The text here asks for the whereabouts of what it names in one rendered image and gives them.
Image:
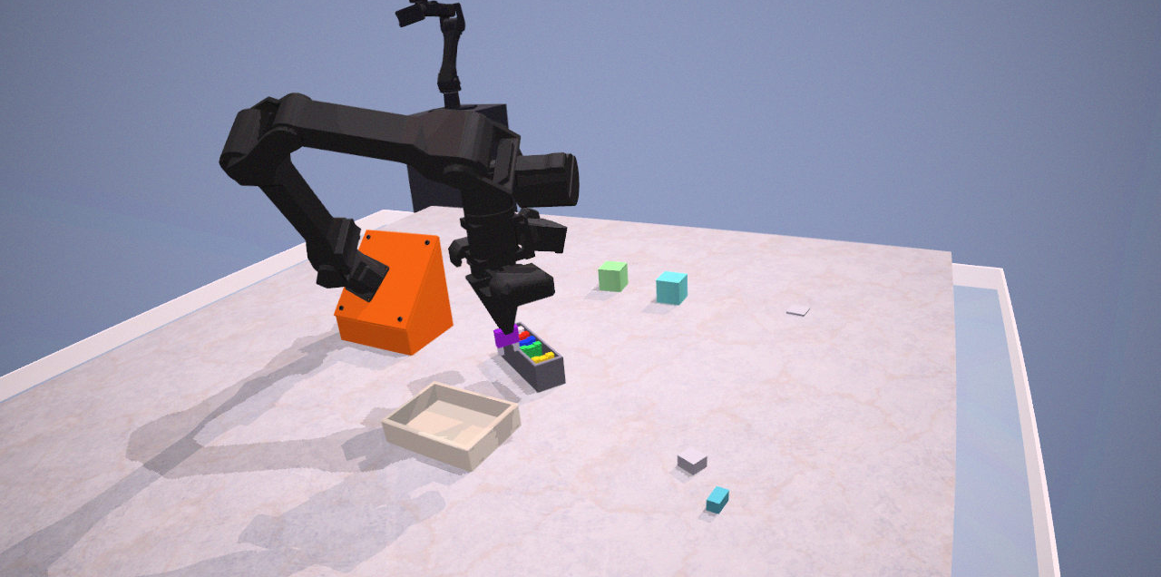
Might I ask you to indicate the teal cube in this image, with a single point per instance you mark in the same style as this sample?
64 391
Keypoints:
672 288

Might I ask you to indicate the green blade fuse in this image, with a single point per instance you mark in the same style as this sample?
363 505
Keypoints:
533 350

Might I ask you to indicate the violet blade fuse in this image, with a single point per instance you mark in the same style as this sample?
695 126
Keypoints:
502 340

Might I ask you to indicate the small cyan block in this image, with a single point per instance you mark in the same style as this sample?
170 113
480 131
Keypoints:
717 500

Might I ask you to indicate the light green cube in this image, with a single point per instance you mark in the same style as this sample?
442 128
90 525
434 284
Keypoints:
613 276

